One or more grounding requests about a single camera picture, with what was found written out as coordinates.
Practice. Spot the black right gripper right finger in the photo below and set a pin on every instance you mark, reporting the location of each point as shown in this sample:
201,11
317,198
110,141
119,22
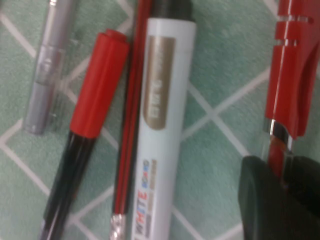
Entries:
305,200

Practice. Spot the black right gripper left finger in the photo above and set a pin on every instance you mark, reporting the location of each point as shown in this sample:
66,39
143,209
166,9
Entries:
262,200

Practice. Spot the red retractable gel pen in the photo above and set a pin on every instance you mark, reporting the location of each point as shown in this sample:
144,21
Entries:
287,75

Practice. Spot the black pen with red cap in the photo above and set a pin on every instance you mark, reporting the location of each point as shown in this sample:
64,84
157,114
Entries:
100,87

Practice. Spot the grey pen with clear cap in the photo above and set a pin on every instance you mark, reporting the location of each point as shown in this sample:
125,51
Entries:
47,62

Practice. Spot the white marker with gold label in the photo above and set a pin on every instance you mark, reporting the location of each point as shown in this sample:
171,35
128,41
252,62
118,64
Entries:
165,150

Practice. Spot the green checkered tablecloth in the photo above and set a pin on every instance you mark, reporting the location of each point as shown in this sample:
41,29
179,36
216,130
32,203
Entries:
220,62

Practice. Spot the red pencil with eraser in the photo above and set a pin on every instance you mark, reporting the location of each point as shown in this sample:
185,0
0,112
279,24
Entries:
130,125

